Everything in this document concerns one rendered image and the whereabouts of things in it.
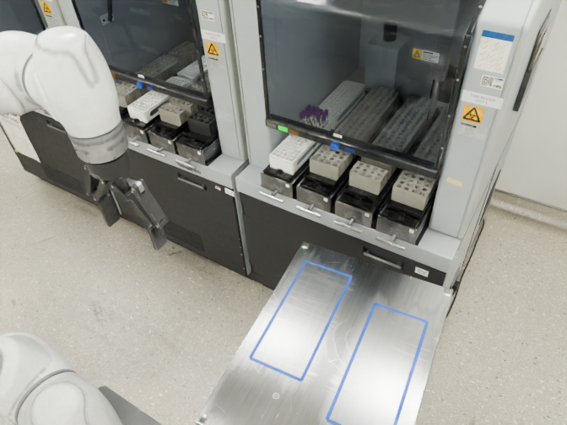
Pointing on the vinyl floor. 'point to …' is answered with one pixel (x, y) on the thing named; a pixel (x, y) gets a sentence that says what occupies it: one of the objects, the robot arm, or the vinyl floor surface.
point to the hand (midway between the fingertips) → (135, 229)
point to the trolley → (334, 347)
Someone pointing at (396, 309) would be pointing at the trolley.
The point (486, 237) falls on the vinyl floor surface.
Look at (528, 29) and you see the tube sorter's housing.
